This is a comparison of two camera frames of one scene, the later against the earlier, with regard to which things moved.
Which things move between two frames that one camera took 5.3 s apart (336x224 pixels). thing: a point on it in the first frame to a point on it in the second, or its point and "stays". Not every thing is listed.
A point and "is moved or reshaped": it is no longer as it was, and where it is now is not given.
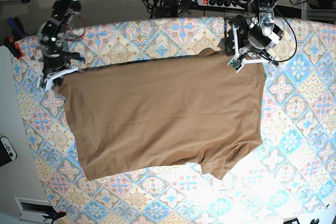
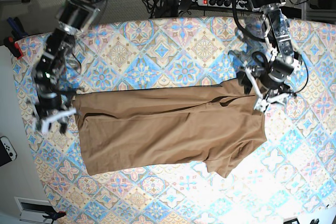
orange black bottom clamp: [54, 215] stays
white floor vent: [32, 210] stays
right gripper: [250, 42] to [269, 76]
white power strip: [222, 2] stays
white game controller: [7, 152] stays
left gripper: [55, 64] to [53, 100]
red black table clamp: [13, 46] stays
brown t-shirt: [157, 111] is moved or reshaped
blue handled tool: [18, 31] stays
